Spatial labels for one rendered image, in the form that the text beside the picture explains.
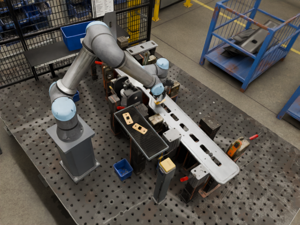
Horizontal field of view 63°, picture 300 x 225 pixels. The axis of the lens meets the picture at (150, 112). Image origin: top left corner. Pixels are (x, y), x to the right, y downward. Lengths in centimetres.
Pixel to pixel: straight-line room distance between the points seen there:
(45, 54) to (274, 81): 312
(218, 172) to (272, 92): 247
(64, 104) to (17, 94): 112
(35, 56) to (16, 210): 136
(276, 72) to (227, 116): 212
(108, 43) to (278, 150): 160
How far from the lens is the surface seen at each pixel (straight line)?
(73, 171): 172
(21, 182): 272
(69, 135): 144
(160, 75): 155
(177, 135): 148
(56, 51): 222
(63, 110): 133
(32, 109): 226
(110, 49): 116
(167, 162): 131
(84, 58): 130
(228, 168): 158
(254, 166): 205
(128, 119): 145
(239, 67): 376
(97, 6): 235
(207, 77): 368
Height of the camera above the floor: 230
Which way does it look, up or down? 49 degrees down
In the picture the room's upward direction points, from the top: 6 degrees clockwise
